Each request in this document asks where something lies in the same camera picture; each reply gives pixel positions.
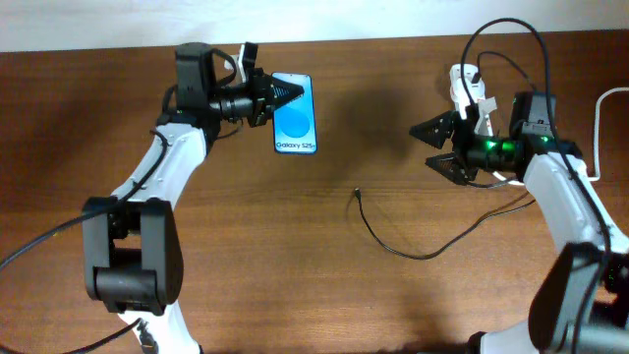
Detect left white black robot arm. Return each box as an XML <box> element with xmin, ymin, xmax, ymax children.
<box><xmin>82</xmin><ymin>42</ymin><xmax>307</xmax><ymax>353</ymax></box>

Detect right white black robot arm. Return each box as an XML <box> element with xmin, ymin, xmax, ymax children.
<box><xmin>410</xmin><ymin>91</ymin><xmax>628</xmax><ymax>353</ymax></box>

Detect white power strip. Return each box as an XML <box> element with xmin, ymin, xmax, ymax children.
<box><xmin>449</xmin><ymin>64</ymin><xmax>486</xmax><ymax>120</ymax></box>

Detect black charger cable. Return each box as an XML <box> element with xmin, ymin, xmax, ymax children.
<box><xmin>353</xmin><ymin>50</ymin><xmax>538</xmax><ymax>262</ymax></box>

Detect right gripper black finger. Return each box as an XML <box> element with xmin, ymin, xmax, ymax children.
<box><xmin>409</xmin><ymin>111</ymin><xmax>455</xmax><ymax>149</ymax></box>
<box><xmin>426</xmin><ymin>152</ymin><xmax>467</xmax><ymax>186</ymax></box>

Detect white power strip cord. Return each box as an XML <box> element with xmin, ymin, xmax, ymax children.
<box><xmin>490</xmin><ymin>87</ymin><xmax>629</xmax><ymax>187</ymax></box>

